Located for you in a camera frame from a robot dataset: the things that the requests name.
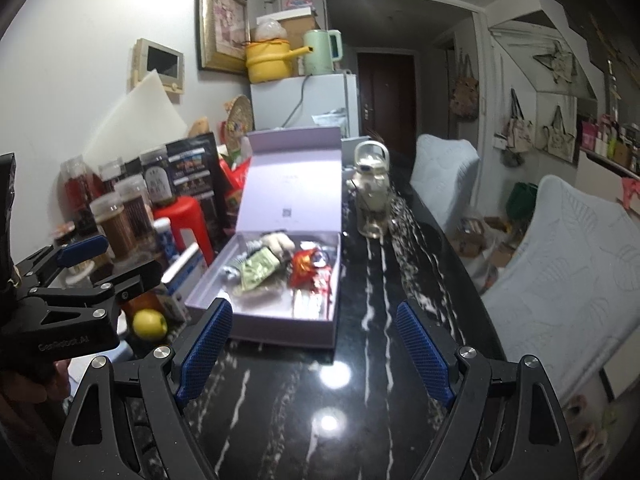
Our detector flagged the clear zip plastic bag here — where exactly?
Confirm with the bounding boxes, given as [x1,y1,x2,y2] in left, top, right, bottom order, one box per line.
[229,280,294,318]

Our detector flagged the green printed paper sachet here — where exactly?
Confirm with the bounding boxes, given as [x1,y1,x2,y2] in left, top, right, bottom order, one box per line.
[240,247,281,292]

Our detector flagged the red snack packet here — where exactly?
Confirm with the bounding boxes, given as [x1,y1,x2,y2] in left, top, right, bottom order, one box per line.
[288,247,326,289]

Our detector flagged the red white barcode packet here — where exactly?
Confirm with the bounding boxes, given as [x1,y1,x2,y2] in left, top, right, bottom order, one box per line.
[293,266,332,321]

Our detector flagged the black white ruffled cloth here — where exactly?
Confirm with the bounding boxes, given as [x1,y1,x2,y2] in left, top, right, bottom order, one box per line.
[246,231,296,261]

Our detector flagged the brown spice jar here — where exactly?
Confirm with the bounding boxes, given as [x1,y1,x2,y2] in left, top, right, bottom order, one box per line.
[90,192,136,260]

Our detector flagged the blue white carton box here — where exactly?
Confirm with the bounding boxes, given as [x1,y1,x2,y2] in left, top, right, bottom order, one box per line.
[154,243,207,323]

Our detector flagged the yellow lemon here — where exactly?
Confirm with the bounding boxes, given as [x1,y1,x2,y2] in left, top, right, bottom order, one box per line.
[132,309,168,341]

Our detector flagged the red plastic container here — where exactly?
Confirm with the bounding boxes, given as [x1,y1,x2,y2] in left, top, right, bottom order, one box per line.
[153,196,215,266]

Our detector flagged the lavender open gift box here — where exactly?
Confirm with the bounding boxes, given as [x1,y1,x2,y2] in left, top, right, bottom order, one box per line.
[186,127,342,349]

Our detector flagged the black printed box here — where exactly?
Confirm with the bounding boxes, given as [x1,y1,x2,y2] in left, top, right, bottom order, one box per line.
[166,132,229,247]

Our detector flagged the near leaf-pattern chair cover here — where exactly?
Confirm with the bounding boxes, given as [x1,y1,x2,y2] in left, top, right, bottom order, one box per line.
[482,174,639,402]

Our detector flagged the leaf-pattern chair cover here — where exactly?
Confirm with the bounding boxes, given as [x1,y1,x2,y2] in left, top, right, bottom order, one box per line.
[482,174,639,402]
[410,134,480,235]

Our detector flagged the green bag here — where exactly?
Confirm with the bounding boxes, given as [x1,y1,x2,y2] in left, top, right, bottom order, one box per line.
[506,182,538,222]

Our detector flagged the white kettle bottle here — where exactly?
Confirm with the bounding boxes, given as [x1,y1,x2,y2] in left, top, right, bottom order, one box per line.
[352,140,390,200]

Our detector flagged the far leaf-pattern chair cover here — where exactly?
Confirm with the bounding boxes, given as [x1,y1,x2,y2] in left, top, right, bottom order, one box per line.
[410,134,480,235]

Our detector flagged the pink slippers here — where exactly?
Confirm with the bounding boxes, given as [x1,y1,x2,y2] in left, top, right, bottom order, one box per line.
[563,394,611,480]

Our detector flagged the yellow pot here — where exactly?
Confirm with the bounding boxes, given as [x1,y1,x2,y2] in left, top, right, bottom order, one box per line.
[245,39,314,84]

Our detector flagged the framed picture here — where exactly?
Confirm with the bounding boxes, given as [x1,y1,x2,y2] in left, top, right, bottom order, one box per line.
[196,0,250,75]

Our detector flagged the white refrigerator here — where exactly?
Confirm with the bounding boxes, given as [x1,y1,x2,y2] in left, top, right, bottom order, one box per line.
[250,73,360,138]

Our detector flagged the green electric kettle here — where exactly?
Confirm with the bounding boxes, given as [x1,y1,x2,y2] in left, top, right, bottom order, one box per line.
[303,29,344,76]

